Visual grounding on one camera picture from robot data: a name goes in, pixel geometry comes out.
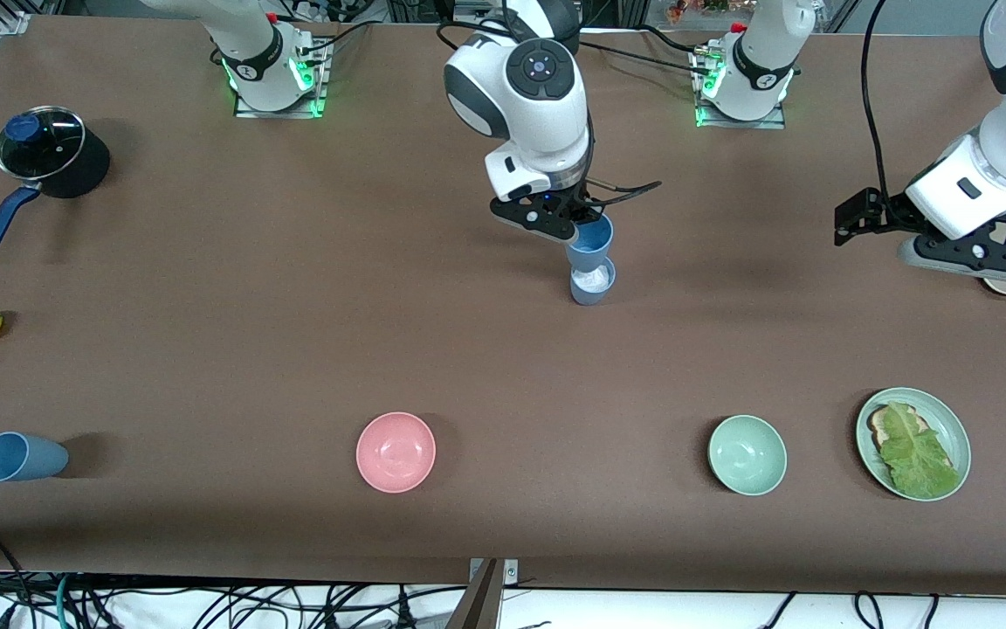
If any bright blue plastic cup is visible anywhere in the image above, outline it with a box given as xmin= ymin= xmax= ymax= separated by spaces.
xmin=565 ymin=213 xmax=616 ymax=273

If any toast slice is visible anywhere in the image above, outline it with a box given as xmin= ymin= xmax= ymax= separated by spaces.
xmin=868 ymin=404 xmax=930 ymax=455

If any black cable across cloth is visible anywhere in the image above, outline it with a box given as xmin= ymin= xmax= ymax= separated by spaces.
xmin=580 ymin=38 xmax=706 ymax=73

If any mint green plate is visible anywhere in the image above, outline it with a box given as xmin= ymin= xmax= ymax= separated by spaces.
xmin=855 ymin=387 xmax=973 ymax=503

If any pink bowl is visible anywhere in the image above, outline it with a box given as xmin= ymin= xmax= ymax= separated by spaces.
xmin=355 ymin=411 xmax=438 ymax=494

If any dusty blue plastic cup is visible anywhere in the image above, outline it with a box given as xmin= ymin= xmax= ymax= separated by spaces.
xmin=569 ymin=256 xmax=618 ymax=308
xmin=0 ymin=432 xmax=70 ymax=483

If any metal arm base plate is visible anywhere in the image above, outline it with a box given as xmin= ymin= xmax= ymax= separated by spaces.
xmin=688 ymin=45 xmax=789 ymax=131
xmin=233 ymin=39 xmax=331 ymax=121

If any dark metal post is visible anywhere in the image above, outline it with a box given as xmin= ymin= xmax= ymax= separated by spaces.
xmin=444 ymin=559 xmax=505 ymax=629

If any metal table bracket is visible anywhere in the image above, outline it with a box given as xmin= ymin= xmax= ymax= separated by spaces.
xmin=467 ymin=557 xmax=520 ymax=585

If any glass lid with blue knob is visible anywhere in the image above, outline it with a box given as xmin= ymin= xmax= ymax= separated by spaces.
xmin=0 ymin=106 xmax=87 ymax=181

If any green lettuce leaf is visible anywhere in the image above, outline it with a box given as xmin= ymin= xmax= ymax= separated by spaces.
xmin=879 ymin=403 xmax=962 ymax=500

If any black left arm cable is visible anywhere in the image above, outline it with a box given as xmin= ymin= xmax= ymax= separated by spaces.
xmin=858 ymin=0 xmax=893 ymax=207

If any black pot with blue handle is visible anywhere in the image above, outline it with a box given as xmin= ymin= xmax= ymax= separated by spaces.
xmin=0 ymin=105 xmax=112 ymax=259

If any brown tablecloth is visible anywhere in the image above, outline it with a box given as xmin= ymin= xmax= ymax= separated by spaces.
xmin=0 ymin=16 xmax=1006 ymax=597

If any mint green bowl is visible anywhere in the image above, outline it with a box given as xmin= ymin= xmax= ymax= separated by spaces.
xmin=707 ymin=414 xmax=789 ymax=497

